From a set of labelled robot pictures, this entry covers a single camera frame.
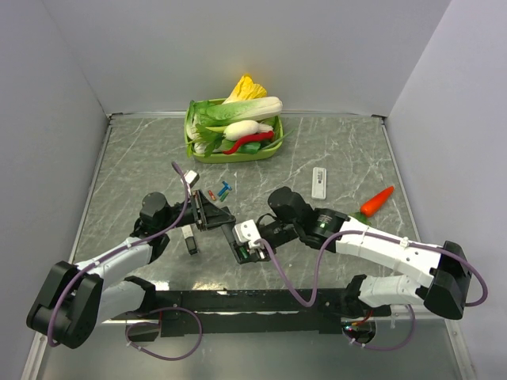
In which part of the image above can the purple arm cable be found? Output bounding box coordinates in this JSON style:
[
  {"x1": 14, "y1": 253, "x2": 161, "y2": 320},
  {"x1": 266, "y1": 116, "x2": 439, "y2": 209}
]
[
  {"x1": 46, "y1": 161, "x2": 196, "y2": 348},
  {"x1": 257, "y1": 230, "x2": 489, "y2": 309}
]

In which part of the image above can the white toy radish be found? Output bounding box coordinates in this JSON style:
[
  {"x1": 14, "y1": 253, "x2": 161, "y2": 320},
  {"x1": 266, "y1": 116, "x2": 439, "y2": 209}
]
[{"x1": 223, "y1": 120, "x2": 273, "y2": 141}]

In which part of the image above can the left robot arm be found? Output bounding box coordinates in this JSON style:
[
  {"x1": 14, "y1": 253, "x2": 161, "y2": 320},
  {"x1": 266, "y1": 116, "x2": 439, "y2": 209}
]
[{"x1": 26, "y1": 190, "x2": 235, "y2": 348}]

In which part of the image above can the white battery cover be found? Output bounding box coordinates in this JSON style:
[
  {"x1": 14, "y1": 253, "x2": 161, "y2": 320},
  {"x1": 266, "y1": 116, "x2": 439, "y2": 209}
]
[{"x1": 311, "y1": 167, "x2": 327, "y2": 200}]

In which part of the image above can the green parsley sprig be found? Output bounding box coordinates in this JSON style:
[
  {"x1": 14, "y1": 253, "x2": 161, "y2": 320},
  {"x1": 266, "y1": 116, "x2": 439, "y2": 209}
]
[{"x1": 185, "y1": 124, "x2": 225, "y2": 157}]

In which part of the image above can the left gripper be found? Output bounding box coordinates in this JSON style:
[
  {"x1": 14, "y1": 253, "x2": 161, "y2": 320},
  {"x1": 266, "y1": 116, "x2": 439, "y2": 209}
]
[{"x1": 159, "y1": 189, "x2": 235, "y2": 231}]

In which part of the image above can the long green napa cabbage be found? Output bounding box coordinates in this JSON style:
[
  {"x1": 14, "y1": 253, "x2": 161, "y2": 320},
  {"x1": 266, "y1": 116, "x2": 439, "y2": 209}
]
[{"x1": 198, "y1": 97, "x2": 283, "y2": 127}]

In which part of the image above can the blue battery lower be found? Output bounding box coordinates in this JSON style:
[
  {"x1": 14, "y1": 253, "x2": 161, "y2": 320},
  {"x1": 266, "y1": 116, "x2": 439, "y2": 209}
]
[{"x1": 218, "y1": 187, "x2": 228, "y2": 197}]

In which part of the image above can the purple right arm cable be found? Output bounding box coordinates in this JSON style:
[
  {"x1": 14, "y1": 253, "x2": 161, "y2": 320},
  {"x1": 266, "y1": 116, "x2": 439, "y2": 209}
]
[{"x1": 257, "y1": 230, "x2": 489, "y2": 309}]

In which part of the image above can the yellow toy cabbage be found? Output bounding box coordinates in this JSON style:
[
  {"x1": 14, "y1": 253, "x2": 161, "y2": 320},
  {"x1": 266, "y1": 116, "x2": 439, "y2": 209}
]
[{"x1": 223, "y1": 74, "x2": 267, "y2": 104}]

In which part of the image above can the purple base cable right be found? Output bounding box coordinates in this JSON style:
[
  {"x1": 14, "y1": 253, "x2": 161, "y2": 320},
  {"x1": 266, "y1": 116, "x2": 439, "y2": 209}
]
[{"x1": 342, "y1": 304, "x2": 417, "y2": 353}]

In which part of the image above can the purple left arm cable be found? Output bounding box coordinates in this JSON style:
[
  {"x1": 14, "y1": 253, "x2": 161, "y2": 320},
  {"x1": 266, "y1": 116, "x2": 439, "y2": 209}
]
[{"x1": 46, "y1": 161, "x2": 196, "y2": 348}]

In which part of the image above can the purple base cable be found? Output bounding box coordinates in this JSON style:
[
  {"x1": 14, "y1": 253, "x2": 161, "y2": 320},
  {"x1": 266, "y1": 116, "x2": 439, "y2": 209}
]
[
  {"x1": 342, "y1": 304, "x2": 417, "y2": 353},
  {"x1": 125, "y1": 306, "x2": 204, "y2": 362}
]

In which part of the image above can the black base bar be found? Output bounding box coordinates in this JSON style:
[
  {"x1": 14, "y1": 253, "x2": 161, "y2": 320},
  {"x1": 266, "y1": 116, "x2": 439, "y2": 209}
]
[{"x1": 109, "y1": 287, "x2": 393, "y2": 338}]

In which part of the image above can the green plastic tray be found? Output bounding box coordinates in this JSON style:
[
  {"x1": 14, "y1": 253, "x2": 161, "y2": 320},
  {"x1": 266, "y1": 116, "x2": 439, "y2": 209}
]
[{"x1": 190, "y1": 99, "x2": 284, "y2": 164}]

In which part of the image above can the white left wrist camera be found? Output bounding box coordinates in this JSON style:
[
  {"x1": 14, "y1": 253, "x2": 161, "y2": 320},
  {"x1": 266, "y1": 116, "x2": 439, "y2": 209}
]
[{"x1": 181, "y1": 170, "x2": 200, "y2": 189}]

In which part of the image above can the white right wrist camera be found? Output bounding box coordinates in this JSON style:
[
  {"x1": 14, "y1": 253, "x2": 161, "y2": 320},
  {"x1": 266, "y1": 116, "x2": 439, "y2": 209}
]
[{"x1": 232, "y1": 219, "x2": 263, "y2": 249}]

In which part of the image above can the small green bok choy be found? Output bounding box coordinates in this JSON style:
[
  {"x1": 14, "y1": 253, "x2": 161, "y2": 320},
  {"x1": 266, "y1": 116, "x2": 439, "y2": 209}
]
[{"x1": 185, "y1": 101, "x2": 212, "y2": 141}]

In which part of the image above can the black remote control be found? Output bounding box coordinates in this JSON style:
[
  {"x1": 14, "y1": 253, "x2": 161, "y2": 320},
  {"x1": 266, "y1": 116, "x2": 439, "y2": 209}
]
[{"x1": 221, "y1": 223, "x2": 250, "y2": 264}]

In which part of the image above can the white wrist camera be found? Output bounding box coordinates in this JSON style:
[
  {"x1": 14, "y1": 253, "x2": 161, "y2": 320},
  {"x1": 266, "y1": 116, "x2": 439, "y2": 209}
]
[
  {"x1": 232, "y1": 219, "x2": 263, "y2": 249},
  {"x1": 181, "y1": 170, "x2": 200, "y2": 189}
]

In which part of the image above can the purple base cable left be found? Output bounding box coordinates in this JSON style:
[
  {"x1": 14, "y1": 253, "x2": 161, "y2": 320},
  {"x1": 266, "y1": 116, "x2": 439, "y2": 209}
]
[{"x1": 125, "y1": 306, "x2": 204, "y2": 362}]

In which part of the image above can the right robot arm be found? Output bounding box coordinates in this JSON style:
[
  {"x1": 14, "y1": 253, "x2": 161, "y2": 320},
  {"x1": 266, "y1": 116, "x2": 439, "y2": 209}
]
[{"x1": 232, "y1": 187, "x2": 471, "y2": 320}]

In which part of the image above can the red chili pepper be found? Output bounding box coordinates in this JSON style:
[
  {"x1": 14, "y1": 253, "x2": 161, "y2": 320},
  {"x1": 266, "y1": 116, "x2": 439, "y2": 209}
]
[{"x1": 223, "y1": 131, "x2": 274, "y2": 154}]

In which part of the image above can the orange toy carrot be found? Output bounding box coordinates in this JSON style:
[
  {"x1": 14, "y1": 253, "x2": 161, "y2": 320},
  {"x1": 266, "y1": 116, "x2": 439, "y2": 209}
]
[{"x1": 350, "y1": 186, "x2": 395, "y2": 226}]

